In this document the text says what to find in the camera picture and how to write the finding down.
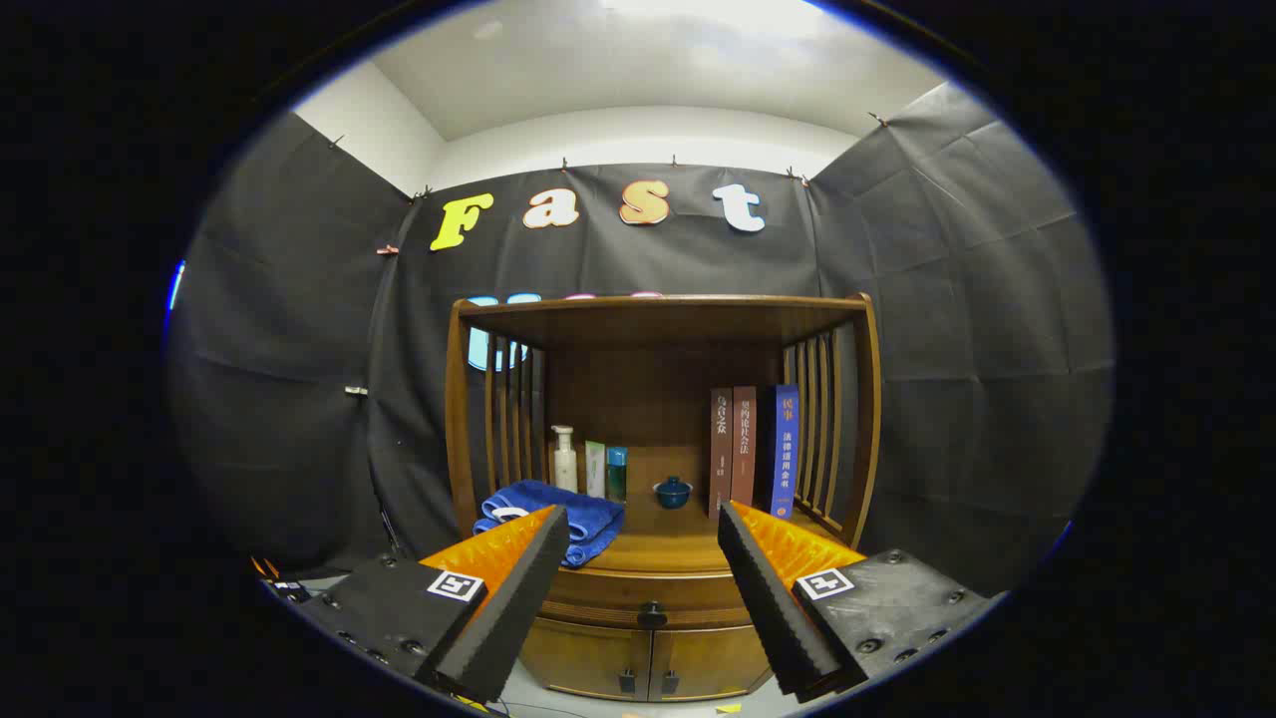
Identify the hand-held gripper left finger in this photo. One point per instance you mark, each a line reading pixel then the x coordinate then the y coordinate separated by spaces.
pixel 508 608

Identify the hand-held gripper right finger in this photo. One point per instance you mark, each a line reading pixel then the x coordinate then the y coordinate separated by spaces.
pixel 773 608

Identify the wooden drawer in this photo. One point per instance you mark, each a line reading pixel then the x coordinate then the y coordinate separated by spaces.
pixel 618 596

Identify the wooden cabinet door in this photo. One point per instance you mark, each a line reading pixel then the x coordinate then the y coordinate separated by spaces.
pixel 708 663
pixel 583 658

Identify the wooden countertop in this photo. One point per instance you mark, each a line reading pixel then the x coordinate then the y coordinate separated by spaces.
pixel 678 543

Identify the wooden cabinet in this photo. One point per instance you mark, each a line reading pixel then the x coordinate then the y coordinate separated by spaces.
pixel 648 399

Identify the blue towel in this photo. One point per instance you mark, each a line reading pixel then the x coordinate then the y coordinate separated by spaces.
pixel 590 519

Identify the blue lidded teacup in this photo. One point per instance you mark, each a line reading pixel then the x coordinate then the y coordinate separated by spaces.
pixel 673 494

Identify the white pump bottle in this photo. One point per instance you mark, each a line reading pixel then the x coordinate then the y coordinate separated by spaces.
pixel 565 467

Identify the blue book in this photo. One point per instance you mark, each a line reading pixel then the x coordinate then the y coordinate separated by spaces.
pixel 786 449

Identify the white green tube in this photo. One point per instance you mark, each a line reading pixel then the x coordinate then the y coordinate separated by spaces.
pixel 595 471

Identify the dark brown book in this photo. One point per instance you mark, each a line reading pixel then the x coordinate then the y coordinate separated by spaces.
pixel 721 449

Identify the teal bottle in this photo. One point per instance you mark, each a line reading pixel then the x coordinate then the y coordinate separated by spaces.
pixel 617 479

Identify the reddish brown book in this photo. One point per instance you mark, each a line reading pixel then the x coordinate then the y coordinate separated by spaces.
pixel 744 439

